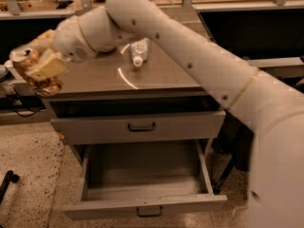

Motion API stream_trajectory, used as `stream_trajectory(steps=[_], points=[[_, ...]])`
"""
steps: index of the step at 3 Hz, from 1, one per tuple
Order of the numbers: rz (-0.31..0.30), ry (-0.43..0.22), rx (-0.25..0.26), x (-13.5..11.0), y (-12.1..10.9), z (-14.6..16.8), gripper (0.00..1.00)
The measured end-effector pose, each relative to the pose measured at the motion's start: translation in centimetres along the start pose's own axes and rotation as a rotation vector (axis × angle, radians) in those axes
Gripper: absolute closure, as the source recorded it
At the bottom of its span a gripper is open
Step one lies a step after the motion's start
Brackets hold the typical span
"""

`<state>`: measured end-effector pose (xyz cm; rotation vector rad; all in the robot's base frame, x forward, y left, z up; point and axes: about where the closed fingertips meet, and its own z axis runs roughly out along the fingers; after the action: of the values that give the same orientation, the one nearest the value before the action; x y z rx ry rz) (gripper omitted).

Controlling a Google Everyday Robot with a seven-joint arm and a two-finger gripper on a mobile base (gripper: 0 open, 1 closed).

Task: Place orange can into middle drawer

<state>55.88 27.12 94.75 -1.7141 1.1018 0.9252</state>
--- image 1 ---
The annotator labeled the grey left bracket block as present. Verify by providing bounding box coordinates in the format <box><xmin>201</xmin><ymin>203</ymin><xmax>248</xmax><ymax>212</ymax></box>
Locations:
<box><xmin>10</xmin><ymin>81</ymin><xmax>37</xmax><ymax>96</ymax></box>

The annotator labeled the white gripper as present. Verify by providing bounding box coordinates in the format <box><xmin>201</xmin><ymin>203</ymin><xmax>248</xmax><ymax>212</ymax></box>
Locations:
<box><xmin>26</xmin><ymin>16</ymin><xmax>95</xmax><ymax>82</ymax></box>

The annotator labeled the black caster leg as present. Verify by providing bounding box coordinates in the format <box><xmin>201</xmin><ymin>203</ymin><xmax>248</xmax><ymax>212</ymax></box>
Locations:
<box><xmin>0</xmin><ymin>170</ymin><xmax>20</xmax><ymax>203</ymax></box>

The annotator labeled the white paper cup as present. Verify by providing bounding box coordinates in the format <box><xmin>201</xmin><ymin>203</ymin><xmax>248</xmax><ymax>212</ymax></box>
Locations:
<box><xmin>5</xmin><ymin>60</ymin><xmax>13</xmax><ymax>68</ymax></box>

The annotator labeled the open grey lower drawer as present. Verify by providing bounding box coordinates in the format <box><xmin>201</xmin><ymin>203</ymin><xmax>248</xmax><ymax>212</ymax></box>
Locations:
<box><xmin>63</xmin><ymin>140</ymin><xmax>227</xmax><ymax>220</ymax></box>

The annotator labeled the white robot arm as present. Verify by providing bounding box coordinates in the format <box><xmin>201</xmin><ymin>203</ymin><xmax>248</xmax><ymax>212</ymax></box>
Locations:
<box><xmin>29</xmin><ymin>0</ymin><xmax>304</xmax><ymax>228</ymax></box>

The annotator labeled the clear plastic bottle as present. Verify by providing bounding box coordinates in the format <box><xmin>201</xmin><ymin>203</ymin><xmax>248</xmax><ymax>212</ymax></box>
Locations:
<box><xmin>130</xmin><ymin>38</ymin><xmax>148</xmax><ymax>67</ymax></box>

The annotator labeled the black office chair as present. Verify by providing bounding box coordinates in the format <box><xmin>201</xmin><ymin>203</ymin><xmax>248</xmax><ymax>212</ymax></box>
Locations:
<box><xmin>212</xmin><ymin>112</ymin><xmax>254</xmax><ymax>194</ymax></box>

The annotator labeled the grey metal side rail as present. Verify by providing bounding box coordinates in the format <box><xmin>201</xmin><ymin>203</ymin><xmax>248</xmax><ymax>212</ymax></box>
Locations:
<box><xmin>248</xmin><ymin>57</ymin><xmax>304</xmax><ymax>78</ymax></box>

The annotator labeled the grey top drawer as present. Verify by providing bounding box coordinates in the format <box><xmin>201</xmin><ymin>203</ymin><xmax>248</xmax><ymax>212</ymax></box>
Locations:
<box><xmin>51</xmin><ymin>111</ymin><xmax>226</xmax><ymax>145</ymax></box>

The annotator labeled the grey drawer cabinet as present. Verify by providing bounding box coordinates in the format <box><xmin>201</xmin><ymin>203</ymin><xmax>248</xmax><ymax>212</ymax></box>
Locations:
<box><xmin>44</xmin><ymin>42</ymin><xmax>222</xmax><ymax>162</ymax></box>

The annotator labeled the orange soda can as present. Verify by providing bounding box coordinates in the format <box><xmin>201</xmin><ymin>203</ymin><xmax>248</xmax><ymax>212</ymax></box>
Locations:
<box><xmin>9</xmin><ymin>45</ymin><xmax>63</xmax><ymax>97</ymax></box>

